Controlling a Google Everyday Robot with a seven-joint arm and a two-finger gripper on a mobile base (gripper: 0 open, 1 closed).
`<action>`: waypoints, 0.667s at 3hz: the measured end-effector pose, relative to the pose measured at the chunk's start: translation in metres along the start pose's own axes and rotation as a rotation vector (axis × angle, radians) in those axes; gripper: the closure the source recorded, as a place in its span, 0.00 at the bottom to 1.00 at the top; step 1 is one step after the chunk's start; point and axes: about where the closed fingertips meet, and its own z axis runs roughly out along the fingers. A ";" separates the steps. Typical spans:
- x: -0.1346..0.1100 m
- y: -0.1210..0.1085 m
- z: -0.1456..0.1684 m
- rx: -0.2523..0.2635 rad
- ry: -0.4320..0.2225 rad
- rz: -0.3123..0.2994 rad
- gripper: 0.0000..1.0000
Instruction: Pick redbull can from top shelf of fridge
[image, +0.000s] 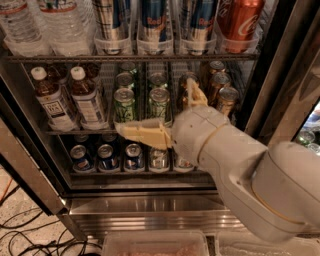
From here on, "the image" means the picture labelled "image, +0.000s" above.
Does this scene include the steel fridge door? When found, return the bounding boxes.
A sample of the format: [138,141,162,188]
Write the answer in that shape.
[0,81,67,215]

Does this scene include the front left green can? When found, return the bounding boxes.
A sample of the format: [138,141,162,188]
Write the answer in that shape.
[114,88,137,123]

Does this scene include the steel fridge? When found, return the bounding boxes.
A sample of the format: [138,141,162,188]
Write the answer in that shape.
[0,0,320,240]

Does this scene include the water bottle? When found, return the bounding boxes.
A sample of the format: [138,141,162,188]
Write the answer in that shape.
[0,0,51,57]
[37,0,90,57]

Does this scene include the front left gold can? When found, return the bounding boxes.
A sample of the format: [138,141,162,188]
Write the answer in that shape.
[177,87,188,112]

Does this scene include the right tea bottle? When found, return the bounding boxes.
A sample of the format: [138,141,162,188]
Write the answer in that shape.
[71,66,106,130]

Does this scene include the gold can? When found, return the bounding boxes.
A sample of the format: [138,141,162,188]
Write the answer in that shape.
[177,87,188,112]
[216,87,239,116]

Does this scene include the pepsi can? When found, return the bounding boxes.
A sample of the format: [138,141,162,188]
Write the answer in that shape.
[97,144,119,172]
[125,143,144,171]
[70,145,94,173]

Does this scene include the clear plastic bin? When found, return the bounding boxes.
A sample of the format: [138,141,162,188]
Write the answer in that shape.
[101,230,209,256]
[215,231,320,256]

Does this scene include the right water bottle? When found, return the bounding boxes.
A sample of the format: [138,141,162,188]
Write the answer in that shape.
[37,0,90,57]

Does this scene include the red coca-cola can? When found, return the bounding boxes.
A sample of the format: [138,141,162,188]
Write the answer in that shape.
[217,0,265,53]

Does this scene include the right clear plastic bin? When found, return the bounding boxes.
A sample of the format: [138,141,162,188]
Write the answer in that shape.
[215,231,320,256]

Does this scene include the front right green can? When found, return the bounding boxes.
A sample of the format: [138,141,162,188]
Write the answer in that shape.
[148,87,172,127]

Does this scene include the left water bottle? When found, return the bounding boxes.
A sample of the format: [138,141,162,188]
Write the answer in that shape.
[0,0,51,57]

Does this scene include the silver can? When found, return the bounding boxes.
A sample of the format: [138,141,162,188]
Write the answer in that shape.
[174,155,194,173]
[149,148,169,172]

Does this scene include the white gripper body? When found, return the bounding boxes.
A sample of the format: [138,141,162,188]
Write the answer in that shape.
[171,106,230,166]

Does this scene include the right pepsi can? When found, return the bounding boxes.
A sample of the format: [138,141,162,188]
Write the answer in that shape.
[125,143,144,171]

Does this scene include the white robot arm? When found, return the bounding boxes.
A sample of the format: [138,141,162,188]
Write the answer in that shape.
[116,81,320,242]

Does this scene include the left pepsi can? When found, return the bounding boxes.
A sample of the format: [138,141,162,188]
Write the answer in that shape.
[70,145,94,173]

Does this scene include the front right gold can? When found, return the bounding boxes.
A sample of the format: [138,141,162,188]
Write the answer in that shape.
[216,87,239,116]

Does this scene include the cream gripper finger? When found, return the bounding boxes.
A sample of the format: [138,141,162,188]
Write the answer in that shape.
[187,78,208,107]
[115,119,172,150]

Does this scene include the black floor cables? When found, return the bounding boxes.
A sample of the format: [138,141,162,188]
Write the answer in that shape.
[0,184,103,256]

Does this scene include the tea bottle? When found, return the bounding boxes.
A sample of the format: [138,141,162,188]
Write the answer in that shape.
[31,67,77,132]
[71,66,106,130]

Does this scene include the redbull can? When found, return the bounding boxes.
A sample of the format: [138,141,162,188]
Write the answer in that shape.
[179,0,217,55]
[137,0,171,55]
[92,0,129,55]

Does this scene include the green can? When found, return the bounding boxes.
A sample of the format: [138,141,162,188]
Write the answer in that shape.
[148,87,172,127]
[114,88,137,123]

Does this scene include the left clear plastic bin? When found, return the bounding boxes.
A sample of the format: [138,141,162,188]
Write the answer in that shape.
[101,230,209,256]

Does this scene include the middle pepsi can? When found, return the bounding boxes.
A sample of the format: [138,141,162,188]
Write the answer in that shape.
[97,144,119,172]

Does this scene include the left silver can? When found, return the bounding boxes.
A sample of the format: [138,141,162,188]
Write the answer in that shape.
[149,148,169,172]

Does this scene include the right silver can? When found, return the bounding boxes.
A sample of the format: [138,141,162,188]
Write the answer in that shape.
[174,155,194,173]

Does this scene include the left tea bottle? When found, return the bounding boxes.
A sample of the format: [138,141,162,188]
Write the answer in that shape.
[31,67,77,132]

